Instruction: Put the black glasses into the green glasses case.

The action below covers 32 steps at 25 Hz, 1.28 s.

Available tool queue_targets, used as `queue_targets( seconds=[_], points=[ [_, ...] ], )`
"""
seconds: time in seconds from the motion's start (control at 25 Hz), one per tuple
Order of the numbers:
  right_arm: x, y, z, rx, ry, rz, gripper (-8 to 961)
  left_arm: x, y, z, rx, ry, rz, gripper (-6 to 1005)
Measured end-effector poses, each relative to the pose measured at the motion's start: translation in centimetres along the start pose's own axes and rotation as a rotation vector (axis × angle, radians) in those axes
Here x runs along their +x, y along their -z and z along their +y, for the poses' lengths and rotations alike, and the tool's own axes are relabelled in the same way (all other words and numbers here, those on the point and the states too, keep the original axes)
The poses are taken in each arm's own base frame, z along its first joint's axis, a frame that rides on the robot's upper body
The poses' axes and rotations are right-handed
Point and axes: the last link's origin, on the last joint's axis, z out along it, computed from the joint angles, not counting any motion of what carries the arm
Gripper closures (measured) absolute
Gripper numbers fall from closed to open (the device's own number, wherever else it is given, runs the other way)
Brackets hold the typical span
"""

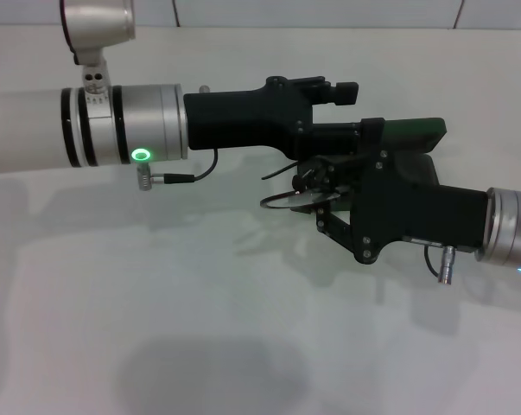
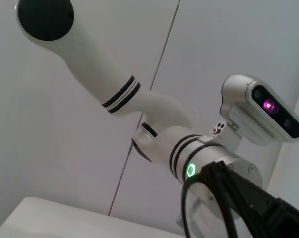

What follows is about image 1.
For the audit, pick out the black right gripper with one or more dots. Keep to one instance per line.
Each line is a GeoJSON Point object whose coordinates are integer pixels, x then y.
{"type": "Point", "coordinates": [415, 212]}

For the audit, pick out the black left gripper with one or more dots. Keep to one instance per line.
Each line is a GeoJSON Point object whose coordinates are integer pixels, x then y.
{"type": "Point", "coordinates": [243, 116]}

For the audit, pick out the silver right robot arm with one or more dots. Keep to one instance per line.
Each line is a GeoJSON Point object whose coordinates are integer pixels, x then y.
{"type": "Point", "coordinates": [510, 229]}

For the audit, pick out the green glasses case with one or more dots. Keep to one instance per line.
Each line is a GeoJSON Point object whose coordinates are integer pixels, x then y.
{"type": "Point", "coordinates": [415, 129]}

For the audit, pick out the black thin-frame glasses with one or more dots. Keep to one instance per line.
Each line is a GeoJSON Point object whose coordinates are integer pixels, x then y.
{"type": "Point", "coordinates": [286, 201]}

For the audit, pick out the white and silver left robot arm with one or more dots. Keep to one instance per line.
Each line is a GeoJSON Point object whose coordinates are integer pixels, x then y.
{"type": "Point", "coordinates": [35, 129]}

